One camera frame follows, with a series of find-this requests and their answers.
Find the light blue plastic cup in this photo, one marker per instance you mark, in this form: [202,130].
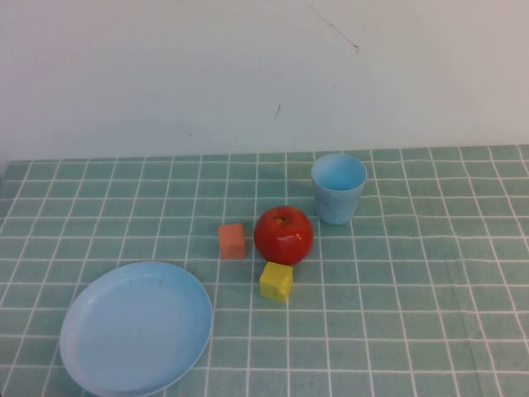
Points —
[335,207]

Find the light blue plastic plate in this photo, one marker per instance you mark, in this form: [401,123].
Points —
[132,331]

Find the red apple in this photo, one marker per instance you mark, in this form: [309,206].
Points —
[283,242]

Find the orange foam cube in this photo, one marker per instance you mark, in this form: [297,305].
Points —
[232,242]

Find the yellow foam cube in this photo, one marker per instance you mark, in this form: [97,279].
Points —
[274,283]

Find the green white grid tablecloth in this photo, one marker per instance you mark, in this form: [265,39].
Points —
[413,289]

